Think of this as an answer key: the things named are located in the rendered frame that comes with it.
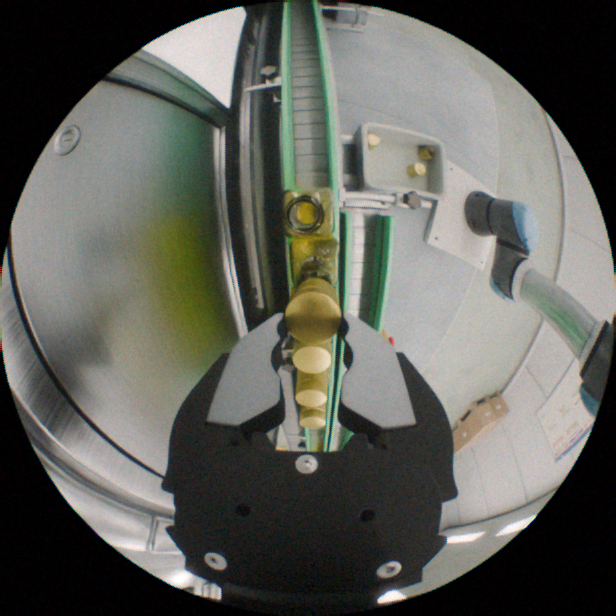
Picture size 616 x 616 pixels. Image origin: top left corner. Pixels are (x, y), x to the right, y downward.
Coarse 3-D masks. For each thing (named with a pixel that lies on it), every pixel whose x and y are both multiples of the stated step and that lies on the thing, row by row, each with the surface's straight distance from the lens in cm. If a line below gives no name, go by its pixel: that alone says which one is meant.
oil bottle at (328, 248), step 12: (300, 240) 22; (312, 240) 22; (324, 240) 22; (336, 240) 22; (300, 252) 20; (312, 252) 20; (324, 252) 20; (336, 252) 21; (300, 264) 20; (336, 264) 21; (336, 276) 22
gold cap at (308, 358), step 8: (296, 344) 18; (304, 344) 17; (320, 344) 17; (328, 344) 18; (296, 352) 17; (304, 352) 17; (312, 352) 17; (320, 352) 17; (328, 352) 17; (296, 360) 17; (304, 360) 17; (312, 360) 17; (320, 360) 17; (328, 360) 17; (304, 368) 18; (312, 368) 18; (320, 368) 18
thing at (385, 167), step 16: (368, 128) 52; (384, 128) 52; (400, 128) 54; (384, 144) 58; (400, 144) 60; (416, 144) 61; (432, 144) 60; (368, 160) 48; (384, 160) 57; (400, 160) 58; (416, 160) 61; (432, 160) 61; (368, 176) 47; (384, 176) 55; (400, 176) 57; (432, 176) 60; (432, 192) 59
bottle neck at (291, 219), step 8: (296, 200) 15; (304, 200) 15; (312, 200) 15; (288, 208) 15; (296, 208) 18; (320, 208) 15; (288, 216) 15; (296, 216) 18; (320, 216) 15; (288, 224) 15; (296, 224) 15; (304, 224) 17; (312, 224) 15; (320, 224) 15; (296, 232) 15; (304, 232) 15; (312, 232) 15
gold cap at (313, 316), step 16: (304, 288) 13; (320, 288) 12; (288, 304) 12; (304, 304) 11; (320, 304) 11; (336, 304) 11; (288, 320) 12; (304, 320) 12; (320, 320) 12; (336, 320) 12; (304, 336) 12; (320, 336) 12
